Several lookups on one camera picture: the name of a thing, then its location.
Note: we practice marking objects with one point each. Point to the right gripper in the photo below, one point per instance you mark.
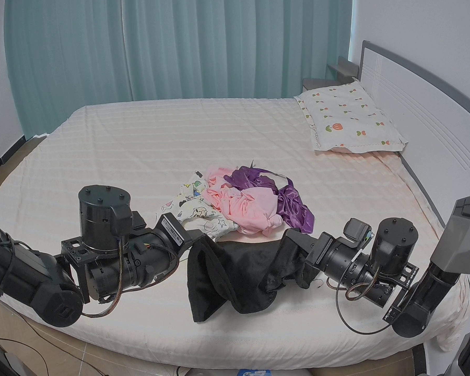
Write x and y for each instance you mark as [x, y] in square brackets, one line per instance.
[337, 261]

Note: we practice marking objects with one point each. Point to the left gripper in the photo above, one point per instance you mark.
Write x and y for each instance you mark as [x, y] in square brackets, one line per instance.
[156, 255]

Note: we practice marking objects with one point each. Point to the black garment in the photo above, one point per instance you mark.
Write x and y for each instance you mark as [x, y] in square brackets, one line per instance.
[243, 276]

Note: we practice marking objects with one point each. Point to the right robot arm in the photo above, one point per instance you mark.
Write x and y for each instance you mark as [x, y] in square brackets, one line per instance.
[446, 257]

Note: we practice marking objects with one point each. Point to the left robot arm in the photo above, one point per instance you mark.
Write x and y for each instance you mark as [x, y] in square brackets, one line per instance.
[23, 274]

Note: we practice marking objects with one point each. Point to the bed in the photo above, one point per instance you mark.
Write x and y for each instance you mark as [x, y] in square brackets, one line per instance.
[121, 151]

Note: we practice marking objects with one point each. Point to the white printed garment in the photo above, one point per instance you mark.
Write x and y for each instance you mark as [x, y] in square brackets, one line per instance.
[198, 214]

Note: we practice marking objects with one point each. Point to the purple garment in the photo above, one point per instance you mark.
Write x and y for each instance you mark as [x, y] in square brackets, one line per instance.
[293, 206]

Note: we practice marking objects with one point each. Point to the pink garment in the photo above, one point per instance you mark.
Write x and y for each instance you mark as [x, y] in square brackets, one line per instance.
[246, 210]

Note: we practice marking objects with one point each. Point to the blue white packet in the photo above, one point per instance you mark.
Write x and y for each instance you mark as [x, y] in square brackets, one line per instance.
[253, 373]

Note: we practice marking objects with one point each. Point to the white printed pillow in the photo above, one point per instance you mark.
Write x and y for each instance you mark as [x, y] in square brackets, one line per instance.
[348, 116]

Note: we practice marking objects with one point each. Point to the grey bedside table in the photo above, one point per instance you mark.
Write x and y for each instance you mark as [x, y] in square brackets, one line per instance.
[329, 83]

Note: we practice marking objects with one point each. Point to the blue-green curtain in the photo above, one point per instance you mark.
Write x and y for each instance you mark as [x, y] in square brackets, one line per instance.
[235, 33]
[66, 45]

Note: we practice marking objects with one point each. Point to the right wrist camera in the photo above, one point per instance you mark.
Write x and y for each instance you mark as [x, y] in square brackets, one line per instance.
[356, 229]

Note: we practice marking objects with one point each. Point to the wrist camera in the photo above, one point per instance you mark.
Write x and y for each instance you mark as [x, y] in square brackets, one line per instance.
[121, 219]
[356, 229]

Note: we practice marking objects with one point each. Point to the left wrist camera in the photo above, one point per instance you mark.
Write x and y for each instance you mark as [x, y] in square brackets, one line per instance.
[121, 219]

